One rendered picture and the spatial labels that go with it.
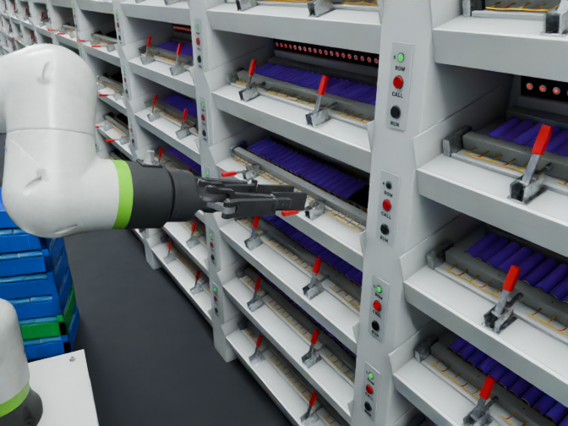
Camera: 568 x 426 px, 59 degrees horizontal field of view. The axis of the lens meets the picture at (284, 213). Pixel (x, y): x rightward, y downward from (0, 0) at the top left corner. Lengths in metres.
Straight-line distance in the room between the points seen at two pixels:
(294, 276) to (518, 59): 0.73
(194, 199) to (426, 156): 0.34
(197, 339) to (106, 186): 1.22
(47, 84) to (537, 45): 0.55
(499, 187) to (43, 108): 0.57
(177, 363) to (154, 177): 1.13
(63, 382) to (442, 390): 0.75
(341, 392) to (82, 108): 0.81
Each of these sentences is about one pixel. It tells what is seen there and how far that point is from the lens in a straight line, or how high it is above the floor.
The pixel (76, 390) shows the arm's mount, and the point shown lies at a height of 0.37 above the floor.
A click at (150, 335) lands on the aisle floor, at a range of 1.87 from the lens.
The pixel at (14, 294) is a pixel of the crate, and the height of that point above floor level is 0.25.
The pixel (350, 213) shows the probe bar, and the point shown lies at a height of 0.72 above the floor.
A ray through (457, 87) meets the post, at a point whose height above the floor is 0.99.
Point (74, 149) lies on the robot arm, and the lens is 0.64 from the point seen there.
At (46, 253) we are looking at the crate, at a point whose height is 0.38.
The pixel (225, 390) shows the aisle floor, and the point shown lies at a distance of 1.62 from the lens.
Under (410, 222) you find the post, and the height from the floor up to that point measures 0.79.
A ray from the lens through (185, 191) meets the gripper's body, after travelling 0.69.
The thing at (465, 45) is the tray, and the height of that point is 1.05.
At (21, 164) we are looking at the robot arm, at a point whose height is 0.93.
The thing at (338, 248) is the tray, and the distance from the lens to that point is 0.96.
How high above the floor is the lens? 1.12
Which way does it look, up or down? 24 degrees down
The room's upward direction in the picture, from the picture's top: straight up
